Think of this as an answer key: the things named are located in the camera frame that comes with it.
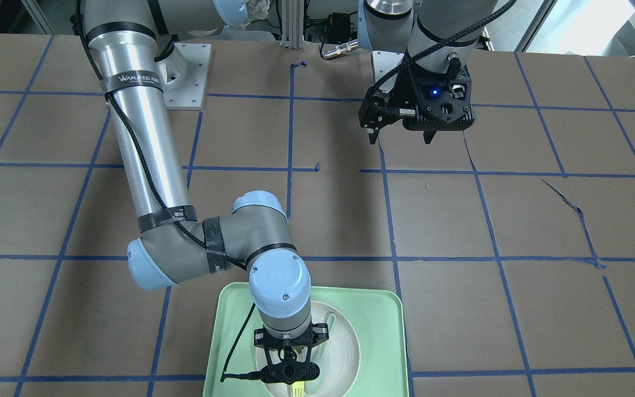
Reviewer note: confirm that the cream round plate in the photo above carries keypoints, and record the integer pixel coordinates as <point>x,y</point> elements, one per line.
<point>342,354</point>

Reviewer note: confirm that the pale green plastic spoon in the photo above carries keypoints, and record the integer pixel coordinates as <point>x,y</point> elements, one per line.
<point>318,357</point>

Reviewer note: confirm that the green plastic tray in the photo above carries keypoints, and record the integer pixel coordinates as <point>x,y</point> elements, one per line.
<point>377,318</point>

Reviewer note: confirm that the yellow plastic fork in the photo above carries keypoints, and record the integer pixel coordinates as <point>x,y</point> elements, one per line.
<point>297,389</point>

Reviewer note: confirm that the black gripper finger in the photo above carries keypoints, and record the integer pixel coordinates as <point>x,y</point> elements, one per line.
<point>428,136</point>
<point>373,135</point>

